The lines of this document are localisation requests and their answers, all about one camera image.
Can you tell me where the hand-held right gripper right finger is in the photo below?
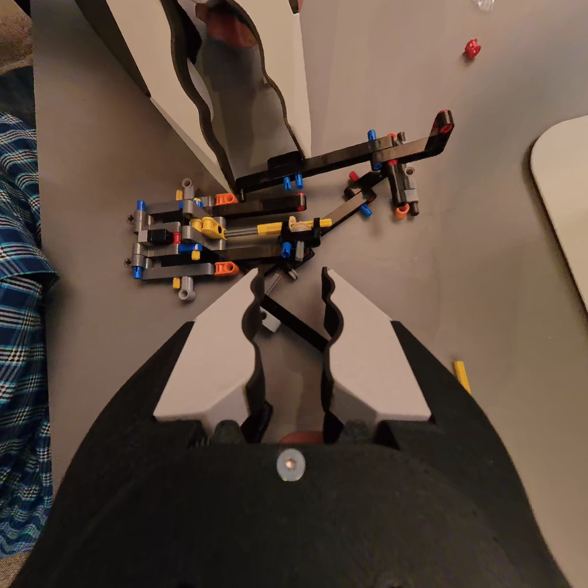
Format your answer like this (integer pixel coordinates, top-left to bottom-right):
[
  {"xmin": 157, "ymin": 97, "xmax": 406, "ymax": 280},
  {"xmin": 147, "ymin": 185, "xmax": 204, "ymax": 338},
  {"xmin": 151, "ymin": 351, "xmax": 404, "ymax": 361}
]
[{"xmin": 321, "ymin": 266, "xmax": 433, "ymax": 444}]

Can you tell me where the long black lego beam assembly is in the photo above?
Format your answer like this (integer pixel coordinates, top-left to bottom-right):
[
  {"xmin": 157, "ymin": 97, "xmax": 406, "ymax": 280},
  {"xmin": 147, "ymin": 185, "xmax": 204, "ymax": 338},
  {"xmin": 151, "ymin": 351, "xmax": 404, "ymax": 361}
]
[{"xmin": 234, "ymin": 109, "xmax": 455, "ymax": 219}]

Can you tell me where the blue plaid clothing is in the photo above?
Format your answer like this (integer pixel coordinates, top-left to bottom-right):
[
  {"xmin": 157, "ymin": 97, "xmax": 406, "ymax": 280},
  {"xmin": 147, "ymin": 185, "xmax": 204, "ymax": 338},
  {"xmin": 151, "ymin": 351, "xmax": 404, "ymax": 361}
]
[{"xmin": 0, "ymin": 69, "xmax": 60, "ymax": 559}]

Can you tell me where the multicoloured lego chassis assembly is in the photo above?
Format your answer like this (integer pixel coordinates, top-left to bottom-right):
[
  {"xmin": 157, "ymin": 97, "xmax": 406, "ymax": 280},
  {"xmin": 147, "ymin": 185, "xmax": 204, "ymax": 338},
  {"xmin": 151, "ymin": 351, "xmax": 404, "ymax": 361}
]
[{"xmin": 125, "ymin": 178, "xmax": 334, "ymax": 303}]

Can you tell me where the thin black lego beam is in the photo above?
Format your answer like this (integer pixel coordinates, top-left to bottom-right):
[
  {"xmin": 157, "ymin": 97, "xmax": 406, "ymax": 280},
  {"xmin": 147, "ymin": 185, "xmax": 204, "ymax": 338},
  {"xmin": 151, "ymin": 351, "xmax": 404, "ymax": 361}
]
[{"xmin": 261, "ymin": 294, "xmax": 330, "ymax": 353}]

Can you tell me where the small black lego assembly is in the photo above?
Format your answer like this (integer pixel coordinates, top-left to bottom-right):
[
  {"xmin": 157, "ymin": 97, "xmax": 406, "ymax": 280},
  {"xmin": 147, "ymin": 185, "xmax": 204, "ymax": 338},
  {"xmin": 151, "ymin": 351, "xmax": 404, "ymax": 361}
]
[{"xmin": 317, "ymin": 171, "xmax": 378, "ymax": 230}]

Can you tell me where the white tray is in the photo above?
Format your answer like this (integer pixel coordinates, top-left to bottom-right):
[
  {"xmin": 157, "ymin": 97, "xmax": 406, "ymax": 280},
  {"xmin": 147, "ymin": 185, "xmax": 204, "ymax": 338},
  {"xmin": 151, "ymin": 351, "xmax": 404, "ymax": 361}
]
[{"xmin": 529, "ymin": 115, "xmax": 588, "ymax": 315}]

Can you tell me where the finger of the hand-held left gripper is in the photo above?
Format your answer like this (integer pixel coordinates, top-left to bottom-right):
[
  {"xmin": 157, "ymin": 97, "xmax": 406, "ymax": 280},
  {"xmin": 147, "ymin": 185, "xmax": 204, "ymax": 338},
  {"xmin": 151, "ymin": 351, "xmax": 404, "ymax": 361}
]
[
  {"xmin": 76, "ymin": 0, "xmax": 239, "ymax": 196},
  {"xmin": 229, "ymin": 0, "xmax": 314, "ymax": 158}
]

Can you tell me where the yellow lego axle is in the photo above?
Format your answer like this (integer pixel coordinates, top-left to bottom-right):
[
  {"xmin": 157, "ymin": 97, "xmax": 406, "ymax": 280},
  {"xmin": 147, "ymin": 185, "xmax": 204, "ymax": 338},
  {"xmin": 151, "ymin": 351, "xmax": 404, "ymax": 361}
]
[{"xmin": 452, "ymin": 360, "xmax": 472, "ymax": 396}]

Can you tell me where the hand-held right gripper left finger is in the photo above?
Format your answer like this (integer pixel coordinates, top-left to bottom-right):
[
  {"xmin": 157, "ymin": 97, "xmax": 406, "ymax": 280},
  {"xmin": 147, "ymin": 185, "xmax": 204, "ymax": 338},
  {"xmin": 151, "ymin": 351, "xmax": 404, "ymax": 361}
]
[{"xmin": 153, "ymin": 268, "xmax": 274, "ymax": 444}]

